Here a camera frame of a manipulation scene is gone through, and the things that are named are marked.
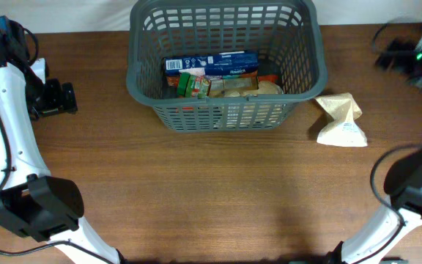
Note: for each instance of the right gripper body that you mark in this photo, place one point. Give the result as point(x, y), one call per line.
point(409, 60)

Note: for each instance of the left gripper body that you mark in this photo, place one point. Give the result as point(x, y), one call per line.
point(48, 99)

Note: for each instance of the cream paper bag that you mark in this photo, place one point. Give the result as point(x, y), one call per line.
point(341, 131)

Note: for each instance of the grey plastic shopping basket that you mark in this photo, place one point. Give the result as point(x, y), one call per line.
point(284, 33)

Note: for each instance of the orange spaghetti packet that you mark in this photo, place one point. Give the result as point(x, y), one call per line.
point(242, 87)

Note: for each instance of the beige snack bag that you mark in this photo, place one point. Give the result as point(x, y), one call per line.
point(243, 116)

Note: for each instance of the green lid jar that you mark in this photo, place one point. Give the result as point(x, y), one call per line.
point(191, 86)

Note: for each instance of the blue pasta box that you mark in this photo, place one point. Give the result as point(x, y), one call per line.
point(224, 65)

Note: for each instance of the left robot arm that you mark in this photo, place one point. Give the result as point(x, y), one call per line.
point(33, 203)

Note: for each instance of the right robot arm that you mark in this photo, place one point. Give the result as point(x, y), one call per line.
point(395, 178)

